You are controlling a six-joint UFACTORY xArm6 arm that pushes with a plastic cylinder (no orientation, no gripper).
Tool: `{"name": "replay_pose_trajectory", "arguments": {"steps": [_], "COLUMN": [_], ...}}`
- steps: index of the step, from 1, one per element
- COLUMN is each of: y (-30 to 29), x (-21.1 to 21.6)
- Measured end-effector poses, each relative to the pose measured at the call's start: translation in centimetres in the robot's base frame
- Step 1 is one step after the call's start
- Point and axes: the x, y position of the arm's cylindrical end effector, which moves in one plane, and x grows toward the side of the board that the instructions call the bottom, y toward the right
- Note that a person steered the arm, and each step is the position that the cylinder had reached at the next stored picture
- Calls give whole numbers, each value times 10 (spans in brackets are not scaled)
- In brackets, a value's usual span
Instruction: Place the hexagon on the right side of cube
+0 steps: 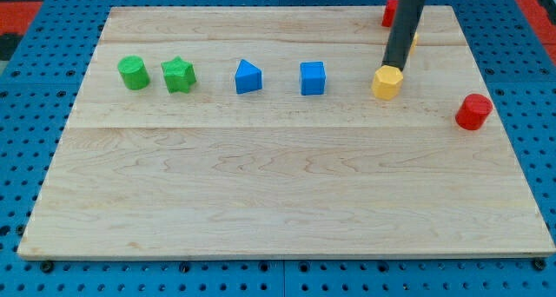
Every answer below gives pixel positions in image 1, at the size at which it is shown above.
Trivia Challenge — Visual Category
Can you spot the yellow hexagon block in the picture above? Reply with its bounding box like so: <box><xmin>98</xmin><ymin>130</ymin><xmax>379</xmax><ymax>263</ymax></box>
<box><xmin>371</xmin><ymin>65</ymin><xmax>404</xmax><ymax>100</ymax></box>

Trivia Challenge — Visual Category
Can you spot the blue cube block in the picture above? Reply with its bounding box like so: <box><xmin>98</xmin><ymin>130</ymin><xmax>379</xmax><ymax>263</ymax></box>
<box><xmin>300</xmin><ymin>62</ymin><xmax>327</xmax><ymax>96</ymax></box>

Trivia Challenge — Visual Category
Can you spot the blue triangular prism block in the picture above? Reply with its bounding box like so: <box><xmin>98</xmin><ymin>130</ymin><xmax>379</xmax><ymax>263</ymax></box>
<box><xmin>235</xmin><ymin>59</ymin><xmax>262</xmax><ymax>95</ymax></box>

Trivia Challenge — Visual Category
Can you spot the light wooden board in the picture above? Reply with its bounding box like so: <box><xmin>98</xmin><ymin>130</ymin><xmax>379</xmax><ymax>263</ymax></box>
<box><xmin>17</xmin><ymin>6</ymin><xmax>555</xmax><ymax>261</ymax></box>

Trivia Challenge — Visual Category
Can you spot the green star block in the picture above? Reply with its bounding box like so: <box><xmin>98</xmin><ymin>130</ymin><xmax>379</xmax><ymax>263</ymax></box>
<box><xmin>161</xmin><ymin>56</ymin><xmax>196</xmax><ymax>94</ymax></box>

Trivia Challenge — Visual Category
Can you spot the green cylinder block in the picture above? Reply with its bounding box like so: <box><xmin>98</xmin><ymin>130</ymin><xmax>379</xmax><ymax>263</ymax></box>
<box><xmin>117</xmin><ymin>56</ymin><xmax>150</xmax><ymax>90</ymax></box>

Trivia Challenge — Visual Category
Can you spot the yellow block behind rod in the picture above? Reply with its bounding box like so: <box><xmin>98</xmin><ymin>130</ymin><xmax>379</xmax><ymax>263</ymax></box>
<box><xmin>408</xmin><ymin>32</ymin><xmax>420</xmax><ymax>56</ymax></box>

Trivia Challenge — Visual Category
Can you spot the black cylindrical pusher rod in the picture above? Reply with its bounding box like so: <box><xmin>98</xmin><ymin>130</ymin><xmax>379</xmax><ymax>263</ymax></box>
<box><xmin>382</xmin><ymin>0</ymin><xmax>426</xmax><ymax>71</ymax></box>

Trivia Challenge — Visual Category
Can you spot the red block at back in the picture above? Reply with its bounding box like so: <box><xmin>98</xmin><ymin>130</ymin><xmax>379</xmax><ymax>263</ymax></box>
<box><xmin>381</xmin><ymin>0</ymin><xmax>399</xmax><ymax>28</ymax></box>

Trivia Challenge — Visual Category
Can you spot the red cylinder block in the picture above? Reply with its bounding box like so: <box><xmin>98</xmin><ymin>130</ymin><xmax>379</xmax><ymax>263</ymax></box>
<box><xmin>455</xmin><ymin>94</ymin><xmax>493</xmax><ymax>130</ymax></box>

